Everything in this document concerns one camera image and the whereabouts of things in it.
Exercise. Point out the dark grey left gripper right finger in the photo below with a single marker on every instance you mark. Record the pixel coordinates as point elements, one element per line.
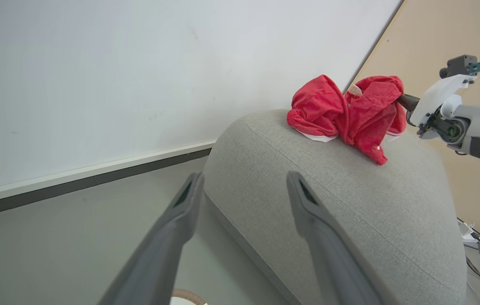
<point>333,254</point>

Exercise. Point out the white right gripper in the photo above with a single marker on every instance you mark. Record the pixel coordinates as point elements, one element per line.
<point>437,99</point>

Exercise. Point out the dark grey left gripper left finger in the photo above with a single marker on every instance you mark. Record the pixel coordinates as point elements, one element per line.
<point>161,250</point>

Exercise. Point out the red and white garment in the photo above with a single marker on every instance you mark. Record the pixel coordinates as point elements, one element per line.
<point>358,112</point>

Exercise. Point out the white laundry basket brown rim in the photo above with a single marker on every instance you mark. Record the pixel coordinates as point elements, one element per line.
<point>187,298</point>

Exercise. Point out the grey fabric sofa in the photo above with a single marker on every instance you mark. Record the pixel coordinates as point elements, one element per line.
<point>350,203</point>

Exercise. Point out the white and black skirting strip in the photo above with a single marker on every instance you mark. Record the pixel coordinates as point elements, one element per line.
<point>87,180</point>

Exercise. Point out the white power adapter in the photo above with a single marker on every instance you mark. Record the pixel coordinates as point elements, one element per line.
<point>470,234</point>

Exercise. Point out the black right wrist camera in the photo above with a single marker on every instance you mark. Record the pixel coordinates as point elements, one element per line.
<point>460,65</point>

